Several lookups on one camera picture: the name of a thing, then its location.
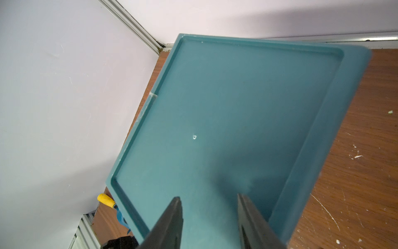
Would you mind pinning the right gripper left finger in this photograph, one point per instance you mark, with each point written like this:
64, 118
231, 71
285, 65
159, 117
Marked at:
167, 232

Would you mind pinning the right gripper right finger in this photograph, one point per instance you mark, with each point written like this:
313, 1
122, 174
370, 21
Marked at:
254, 231

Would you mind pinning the teal three-drawer cabinet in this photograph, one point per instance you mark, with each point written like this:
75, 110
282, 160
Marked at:
229, 116

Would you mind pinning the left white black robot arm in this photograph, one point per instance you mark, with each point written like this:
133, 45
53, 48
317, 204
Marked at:
127, 242

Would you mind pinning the aluminium front rail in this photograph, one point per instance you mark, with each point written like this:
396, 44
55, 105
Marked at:
85, 237

